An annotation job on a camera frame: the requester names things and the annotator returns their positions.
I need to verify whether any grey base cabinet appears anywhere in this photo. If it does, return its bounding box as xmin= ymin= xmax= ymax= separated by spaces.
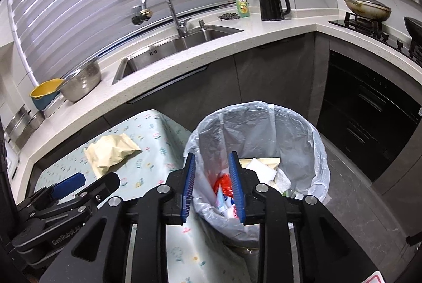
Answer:
xmin=104 ymin=31 xmax=331 ymax=140

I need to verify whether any red plastic bag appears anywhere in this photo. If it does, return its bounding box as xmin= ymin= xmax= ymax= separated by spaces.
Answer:
xmin=213 ymin=173 xmax=237 ymax=202

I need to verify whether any steel tray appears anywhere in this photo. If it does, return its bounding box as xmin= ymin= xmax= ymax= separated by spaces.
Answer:
xmin=43 ymin=95 xmax=67 ymax=118

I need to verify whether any steel pot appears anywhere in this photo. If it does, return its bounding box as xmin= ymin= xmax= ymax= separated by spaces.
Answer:
xmin=5 ymin=104 xmax=45 ymax=147

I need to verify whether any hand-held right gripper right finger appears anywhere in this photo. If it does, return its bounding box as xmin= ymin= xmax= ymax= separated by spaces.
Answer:
xmin=228 ymin=151 xmax=385 ymax=283

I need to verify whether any black built-in oven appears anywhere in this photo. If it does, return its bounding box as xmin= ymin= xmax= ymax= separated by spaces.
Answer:
xmin=316 ymin=49 xmax=422 ymax=184

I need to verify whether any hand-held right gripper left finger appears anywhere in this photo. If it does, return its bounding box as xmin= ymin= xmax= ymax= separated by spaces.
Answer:
xmin=39 ymin=153 xmax=196 ymax=283

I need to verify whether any printed wrapper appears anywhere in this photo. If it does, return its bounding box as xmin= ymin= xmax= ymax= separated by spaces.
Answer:
xmin=216 ymin=187 xmax=240 ymax=220

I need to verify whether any white embossed paper towel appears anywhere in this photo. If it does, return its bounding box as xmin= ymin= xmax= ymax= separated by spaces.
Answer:
xmin=268 ymin=168 xmax=292 ymax=195

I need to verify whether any black pan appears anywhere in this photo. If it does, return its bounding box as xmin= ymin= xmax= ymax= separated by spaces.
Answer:
xmin=404 ymin=16 xmax=422 ymax=44

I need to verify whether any beige cardboard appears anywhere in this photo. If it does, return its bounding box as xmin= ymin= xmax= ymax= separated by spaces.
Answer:
xmin=238 ymin=157 xmax=281 ymax=169

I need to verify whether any steel sink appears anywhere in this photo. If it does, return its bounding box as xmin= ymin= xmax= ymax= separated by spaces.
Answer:
xmin=112 ymin=24 xmax=245 ymax=86

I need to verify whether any steel colander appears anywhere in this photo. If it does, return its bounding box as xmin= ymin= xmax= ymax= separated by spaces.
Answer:
xmin=59 ymin=59 xmax=102 ymax=103

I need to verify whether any chrome faucet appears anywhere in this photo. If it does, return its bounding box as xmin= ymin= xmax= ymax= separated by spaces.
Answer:
xmin=132 ymin=0 xmax=192 ymax=38

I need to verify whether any yellow bowl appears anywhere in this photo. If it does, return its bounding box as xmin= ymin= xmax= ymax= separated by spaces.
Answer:
xmin=30 ymin=78 xmax=65 ymax=100

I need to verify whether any blue basin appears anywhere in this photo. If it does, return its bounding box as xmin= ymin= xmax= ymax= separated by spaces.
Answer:
xmin=31 ymin=90 xmax=63 ymax=111

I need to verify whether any waste bin with clear liner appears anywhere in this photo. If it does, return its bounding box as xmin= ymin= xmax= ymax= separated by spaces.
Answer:
xmin=183 ymin=101 xmax=331 ymax=258

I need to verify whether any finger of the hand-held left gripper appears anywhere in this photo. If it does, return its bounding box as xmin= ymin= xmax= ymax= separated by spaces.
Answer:
xmin=30 ymin=172 xmax=121 ymax=228
xmin=16 ymin=172 xmax=87 ymax=215

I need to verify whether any green dish soap bottle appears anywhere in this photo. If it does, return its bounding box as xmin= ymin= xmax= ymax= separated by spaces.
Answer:
xmin=235 ymin=0 xmax=251 ymax=19

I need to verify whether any wok with glass lid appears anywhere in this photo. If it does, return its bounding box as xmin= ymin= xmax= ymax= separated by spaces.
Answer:
xmin=337 ymin=0 xmax=392 ymax=23

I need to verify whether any black gas stove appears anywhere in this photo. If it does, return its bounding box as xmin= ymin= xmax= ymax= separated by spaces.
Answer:
xmin=328 ymin=11 xmax=422 ymax=65

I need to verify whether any beige packet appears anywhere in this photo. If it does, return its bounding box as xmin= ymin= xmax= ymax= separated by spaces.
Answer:
xmin=84 ymin=134 xmax=142 ymax=178

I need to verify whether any black kettle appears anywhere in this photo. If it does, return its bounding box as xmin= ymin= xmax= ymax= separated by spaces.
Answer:
xmin=258 ymin=0 xmax=291 ymax=22

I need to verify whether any white foam block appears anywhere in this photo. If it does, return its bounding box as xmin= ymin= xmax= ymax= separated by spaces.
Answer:
xmin=246 ymin=158 xmax=278 ymax=184

